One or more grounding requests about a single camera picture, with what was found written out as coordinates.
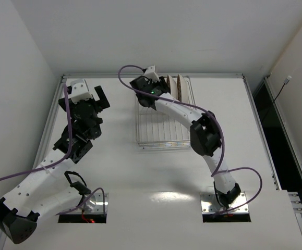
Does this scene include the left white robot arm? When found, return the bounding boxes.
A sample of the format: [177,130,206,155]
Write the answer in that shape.
[0,81,110,244]

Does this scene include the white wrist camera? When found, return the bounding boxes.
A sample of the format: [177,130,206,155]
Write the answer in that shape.
[143,65,160,82]
[69,79,92,104]

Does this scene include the metal base plate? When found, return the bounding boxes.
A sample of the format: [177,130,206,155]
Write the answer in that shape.
[57,192,109,215]
[200,192,249,215]

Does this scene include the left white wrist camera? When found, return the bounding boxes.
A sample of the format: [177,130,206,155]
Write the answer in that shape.
[69,79,92,104]

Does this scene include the black wall cable with plug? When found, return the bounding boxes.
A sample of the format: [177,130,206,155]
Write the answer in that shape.
[257,75,292,123]

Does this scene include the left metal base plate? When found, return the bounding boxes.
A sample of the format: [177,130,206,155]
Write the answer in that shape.
[57,192,109,215]

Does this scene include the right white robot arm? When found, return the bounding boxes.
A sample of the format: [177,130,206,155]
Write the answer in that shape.
[130,75,241,208]

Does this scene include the floral brown-rim plate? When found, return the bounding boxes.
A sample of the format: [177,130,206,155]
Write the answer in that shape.
[177,74,189,103]
[166,75,178,99]

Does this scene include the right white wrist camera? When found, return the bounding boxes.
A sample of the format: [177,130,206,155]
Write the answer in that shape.
[143,65,160,82]

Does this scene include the wire dish rack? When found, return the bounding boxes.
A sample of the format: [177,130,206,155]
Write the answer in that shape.
[134,74,196,150]

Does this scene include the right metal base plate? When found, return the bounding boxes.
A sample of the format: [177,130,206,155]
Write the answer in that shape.
[200,192,249,215]

